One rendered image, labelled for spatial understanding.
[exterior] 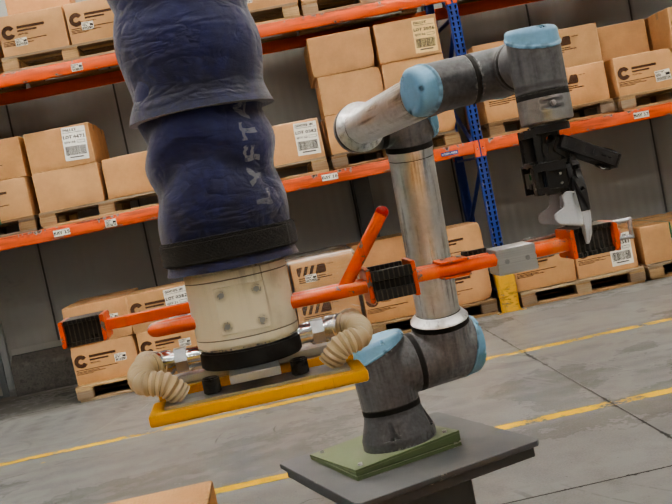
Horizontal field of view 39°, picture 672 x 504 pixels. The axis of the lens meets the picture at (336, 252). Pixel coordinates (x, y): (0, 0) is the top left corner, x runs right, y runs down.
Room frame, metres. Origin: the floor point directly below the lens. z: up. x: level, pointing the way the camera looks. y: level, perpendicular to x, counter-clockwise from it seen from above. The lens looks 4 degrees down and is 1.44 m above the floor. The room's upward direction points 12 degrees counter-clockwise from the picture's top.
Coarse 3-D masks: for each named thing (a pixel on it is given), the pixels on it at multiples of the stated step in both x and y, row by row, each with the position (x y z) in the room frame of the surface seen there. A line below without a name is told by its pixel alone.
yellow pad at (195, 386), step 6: (318, 354) 1.64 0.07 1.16; (288, 360) 1.63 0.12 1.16; (312, 360) 1.62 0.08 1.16; (318, 360) 1.62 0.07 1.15; (348, 360) 1.63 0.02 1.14; (282, 366) 1.62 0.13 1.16; (288, 366) 1.62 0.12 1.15; (312, 366) 1.62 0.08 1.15; (282, 372) 1.62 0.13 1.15; (222, 378) 1.61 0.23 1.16; (228, 378) 1.61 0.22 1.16; (192, 384) 1.60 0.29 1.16; (198, 384) 1.60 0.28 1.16; (222, 384) 1.61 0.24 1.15; (228, 384) 1.61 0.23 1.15; (192, 390) 1.60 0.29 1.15; (198, 390) 1.60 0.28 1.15
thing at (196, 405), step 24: (216, 384) 1.45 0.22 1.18; (240, 384) 1.49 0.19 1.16; (264, 384) 1.45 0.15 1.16; (288, 384) 1.44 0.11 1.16; (312, 384) 1.43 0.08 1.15; (336, 384) 1.43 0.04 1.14; (168, 408) 1.42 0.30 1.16; (192, 408) 1.41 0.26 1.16; (216, 408) 1.42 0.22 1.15; (240, 408) 1.42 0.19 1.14
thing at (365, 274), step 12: (384, 264) 1.63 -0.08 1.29; (396, 264) 1.63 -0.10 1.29; (408, 264) 1.54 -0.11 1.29; (360, 276) 1.62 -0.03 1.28; (372, 276) 1.54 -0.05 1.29; (384, 276) 1.54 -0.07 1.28; (396, 276) 1.54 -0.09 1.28; (408, 276) 1.55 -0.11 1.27; (372, 288) 1.55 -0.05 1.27; (384, 288) 1.55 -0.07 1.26; (396, 288) 1.54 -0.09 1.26; (408, 288) 1.54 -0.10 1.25; (372, 300) 1.55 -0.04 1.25; (384, 300) 1.54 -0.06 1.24
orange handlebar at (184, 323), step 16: (544, 240) 1.64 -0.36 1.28; (560, 240) 1.59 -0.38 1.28; (464, 256) 1.59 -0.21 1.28; (480, 256) 1.58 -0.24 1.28; (432, 272) 1.57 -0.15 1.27; (448, 272) 1.57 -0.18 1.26; (464, 272) 1.58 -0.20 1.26; (320, 288) 1.59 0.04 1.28; (336, 288) 1.55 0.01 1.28; (352, 288) 1.55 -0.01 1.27; (176, 304) 1.81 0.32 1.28; (304, 304) 1.55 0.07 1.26; (112, 320) 1.79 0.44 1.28; (128, 320) 1.79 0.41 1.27; (144, 320) 1.80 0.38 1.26; (176, 320) 1.53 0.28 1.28; (192, 320) 1.53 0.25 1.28; (160, 336) 1.53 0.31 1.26
